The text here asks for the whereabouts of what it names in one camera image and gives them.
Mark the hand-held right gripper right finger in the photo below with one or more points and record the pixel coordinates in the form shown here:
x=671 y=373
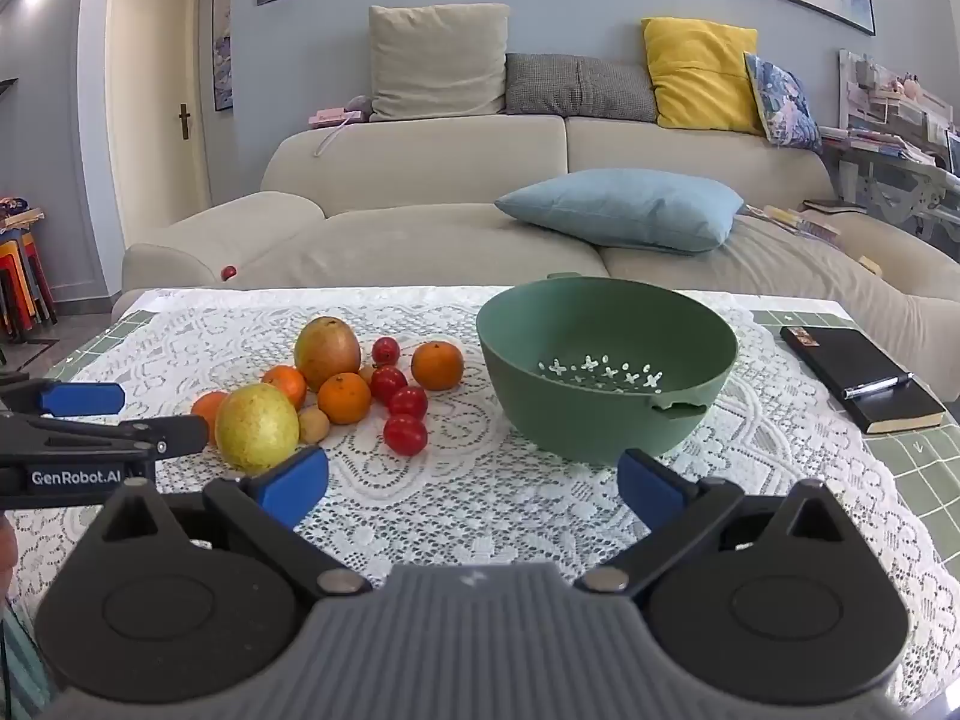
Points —
x=652 y=487

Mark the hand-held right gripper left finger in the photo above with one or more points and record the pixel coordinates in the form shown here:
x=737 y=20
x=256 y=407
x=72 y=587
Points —
x=289 y=484

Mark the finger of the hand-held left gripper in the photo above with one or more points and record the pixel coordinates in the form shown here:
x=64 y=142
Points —
x=82 y=398
x=172 y=435

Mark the orange mandarin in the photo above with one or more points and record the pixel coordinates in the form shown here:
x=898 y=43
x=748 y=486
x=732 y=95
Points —
x=286 y=382
x=344 y=397
x=437 y=365
x=206 y=411

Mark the small brown longan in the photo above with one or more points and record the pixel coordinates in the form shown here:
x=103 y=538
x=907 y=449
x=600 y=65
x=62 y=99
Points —
x=365 y=374
x=313 y=424

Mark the yellow-green pear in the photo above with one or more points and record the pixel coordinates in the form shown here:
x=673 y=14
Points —
x=257 y=427

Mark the green colander bowl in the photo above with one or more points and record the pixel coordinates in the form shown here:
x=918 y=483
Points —
x=600 y=420

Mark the red cherry tomato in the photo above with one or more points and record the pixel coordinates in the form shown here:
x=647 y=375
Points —
x=385 y=350
x=409 y=402
x=405 y=435
x=388 y=382

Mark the red-green mango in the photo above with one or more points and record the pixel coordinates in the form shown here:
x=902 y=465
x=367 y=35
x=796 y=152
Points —
x=326 y=352

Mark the stack of coloured stools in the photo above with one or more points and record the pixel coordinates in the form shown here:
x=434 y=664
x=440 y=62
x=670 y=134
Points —
x=22 y=277

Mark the white lace tablecloth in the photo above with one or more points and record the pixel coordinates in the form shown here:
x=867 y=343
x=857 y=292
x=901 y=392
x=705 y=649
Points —
x=450 y=480

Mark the teal striped cloth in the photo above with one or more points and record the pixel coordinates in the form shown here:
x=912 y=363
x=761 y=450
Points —
x=19 y=660

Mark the black notebook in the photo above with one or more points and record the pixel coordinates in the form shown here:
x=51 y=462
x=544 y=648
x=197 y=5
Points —
x=847 y=360

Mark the black pen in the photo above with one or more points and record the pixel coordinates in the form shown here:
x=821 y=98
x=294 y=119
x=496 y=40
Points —
x=874 y=386

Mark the light blue pillow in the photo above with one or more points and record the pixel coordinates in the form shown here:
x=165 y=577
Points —
x=622 y=210

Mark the pile of books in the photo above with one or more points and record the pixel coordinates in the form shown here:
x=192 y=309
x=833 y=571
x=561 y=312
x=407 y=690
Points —
x=795 y=221

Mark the small yellow block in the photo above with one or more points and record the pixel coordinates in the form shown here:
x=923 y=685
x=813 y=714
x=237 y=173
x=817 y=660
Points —
x=870 y=265

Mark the cream door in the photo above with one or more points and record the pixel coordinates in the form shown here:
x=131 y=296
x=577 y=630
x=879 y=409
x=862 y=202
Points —
x=154 y=90

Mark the dark thin book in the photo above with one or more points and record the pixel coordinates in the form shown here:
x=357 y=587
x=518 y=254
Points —
x=832 y=205

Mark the beige sofa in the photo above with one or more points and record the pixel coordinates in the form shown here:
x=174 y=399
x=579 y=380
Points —
x=420 y=157

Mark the blue floral cushion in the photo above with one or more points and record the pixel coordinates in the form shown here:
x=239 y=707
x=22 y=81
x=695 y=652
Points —
x=784 y=101

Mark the grey checked cushion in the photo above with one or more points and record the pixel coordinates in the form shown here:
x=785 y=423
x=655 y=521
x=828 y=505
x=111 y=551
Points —
x=577 y=86

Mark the yellow cushion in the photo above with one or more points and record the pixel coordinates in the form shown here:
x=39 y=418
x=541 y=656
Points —
x=697 y=75

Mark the white cluttered desk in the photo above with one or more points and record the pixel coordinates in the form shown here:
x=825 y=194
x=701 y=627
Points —
x=900 y=135

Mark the beige cushion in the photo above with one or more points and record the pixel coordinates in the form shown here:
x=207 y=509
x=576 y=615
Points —
x=439 y=64

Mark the narrow wall poster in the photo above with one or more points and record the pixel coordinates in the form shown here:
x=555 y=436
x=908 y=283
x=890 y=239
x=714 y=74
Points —
x=223 y=30

